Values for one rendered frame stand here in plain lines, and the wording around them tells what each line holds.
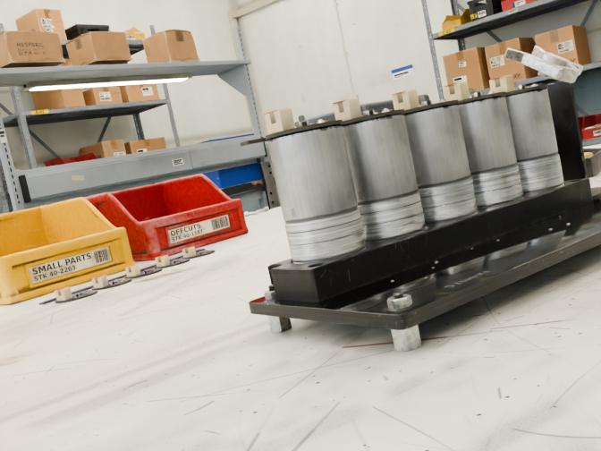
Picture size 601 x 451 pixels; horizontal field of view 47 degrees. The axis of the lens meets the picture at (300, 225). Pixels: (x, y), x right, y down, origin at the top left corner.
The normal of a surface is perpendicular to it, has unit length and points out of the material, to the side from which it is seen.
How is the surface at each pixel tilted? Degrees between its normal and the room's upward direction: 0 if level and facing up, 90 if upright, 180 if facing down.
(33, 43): 90
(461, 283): 0
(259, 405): 0
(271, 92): 90
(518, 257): 0
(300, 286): 90
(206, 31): 90
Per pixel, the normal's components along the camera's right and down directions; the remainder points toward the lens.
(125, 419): -0.20, -0.98
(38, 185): 0.73, -0.09
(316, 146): 0.15, 0.06
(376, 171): -0.10, 0.11
